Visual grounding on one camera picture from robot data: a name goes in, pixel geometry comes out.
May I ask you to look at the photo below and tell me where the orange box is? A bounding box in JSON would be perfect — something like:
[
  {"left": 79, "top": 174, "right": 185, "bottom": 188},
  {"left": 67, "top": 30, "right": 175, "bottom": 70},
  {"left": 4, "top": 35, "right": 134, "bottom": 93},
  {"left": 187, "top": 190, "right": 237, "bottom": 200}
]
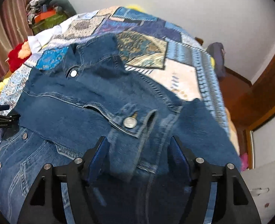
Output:
[{"left": 34, "top": 10, "right": 56, "bottom": 23}]

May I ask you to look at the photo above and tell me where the striped red gold curtain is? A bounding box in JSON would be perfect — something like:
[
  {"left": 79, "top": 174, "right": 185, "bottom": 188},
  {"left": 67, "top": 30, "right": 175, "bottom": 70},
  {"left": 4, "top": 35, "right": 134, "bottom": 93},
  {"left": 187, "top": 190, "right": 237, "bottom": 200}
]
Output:
[{"left": 0, "top": 0, "right": 32, "bottom": 81}]

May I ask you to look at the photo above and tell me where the white floral pillow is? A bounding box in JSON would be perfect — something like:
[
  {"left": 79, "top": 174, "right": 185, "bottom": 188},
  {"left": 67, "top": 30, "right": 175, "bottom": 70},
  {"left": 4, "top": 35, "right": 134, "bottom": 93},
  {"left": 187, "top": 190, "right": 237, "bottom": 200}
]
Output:
[{"left": 241, "top": 161, "right": 275, "bottom": 223}]

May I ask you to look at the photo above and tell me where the green storage box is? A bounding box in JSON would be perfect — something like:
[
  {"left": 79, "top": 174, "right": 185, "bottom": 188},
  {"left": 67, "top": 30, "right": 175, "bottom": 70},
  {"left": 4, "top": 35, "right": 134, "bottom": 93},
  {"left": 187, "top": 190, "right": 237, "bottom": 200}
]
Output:
[{"left": 32, "top": 13, "right": 68, "bottom": 35}]

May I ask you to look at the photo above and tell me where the pile of clutter clothes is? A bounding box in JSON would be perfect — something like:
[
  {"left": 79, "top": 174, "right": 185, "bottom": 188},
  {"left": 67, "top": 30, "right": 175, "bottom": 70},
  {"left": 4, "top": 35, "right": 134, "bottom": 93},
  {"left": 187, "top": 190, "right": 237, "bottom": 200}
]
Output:
[{"left": 26, "top": 0, "right": 52, "bottom": 25}]

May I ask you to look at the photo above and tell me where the red plush toy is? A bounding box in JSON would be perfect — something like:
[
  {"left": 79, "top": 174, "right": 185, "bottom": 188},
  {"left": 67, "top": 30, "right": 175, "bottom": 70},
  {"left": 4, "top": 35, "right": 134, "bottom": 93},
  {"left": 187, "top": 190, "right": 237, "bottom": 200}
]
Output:
[{"left": 8, "top": 40, "right": 32, "bottom": 73}]

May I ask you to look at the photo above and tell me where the white shirt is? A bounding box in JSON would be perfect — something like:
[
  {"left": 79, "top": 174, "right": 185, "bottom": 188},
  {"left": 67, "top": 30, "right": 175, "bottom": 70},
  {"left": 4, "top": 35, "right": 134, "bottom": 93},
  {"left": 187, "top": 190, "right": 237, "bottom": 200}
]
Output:
[{"left": 28, "top": 25, "right": 65, "bottom": 54}]

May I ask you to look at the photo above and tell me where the blue patchwork bedspread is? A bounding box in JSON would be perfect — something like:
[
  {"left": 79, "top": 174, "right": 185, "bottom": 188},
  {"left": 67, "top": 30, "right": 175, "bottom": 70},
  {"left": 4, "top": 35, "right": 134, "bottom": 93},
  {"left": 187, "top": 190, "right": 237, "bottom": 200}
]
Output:
[{"left": 0, "top": 6, "right": 229, "bottom": 131}]

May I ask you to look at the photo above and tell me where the dark blue backpack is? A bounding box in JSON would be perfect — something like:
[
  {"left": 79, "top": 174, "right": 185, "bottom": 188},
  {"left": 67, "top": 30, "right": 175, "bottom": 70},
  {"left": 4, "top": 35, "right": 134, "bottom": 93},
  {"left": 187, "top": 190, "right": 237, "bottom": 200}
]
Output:
[{"left": 206, "top": 42, "right": 226, "bottom": 81}]

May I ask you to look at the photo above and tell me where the blue denim jacket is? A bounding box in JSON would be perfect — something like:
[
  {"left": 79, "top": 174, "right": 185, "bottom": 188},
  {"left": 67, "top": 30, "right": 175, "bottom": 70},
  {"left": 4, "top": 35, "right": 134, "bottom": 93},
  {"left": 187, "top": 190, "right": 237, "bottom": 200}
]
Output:
[{"left": 0, "top": 34, "right": 240, "bottom": 223}]

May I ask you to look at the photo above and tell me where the grey plush pillow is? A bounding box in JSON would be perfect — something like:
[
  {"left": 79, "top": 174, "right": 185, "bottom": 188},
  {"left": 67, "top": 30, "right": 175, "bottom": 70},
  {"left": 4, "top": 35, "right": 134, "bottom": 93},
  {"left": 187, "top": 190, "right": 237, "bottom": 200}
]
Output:
[{"left": 49, "top": 0, "right": 77, "bottom": 17}]

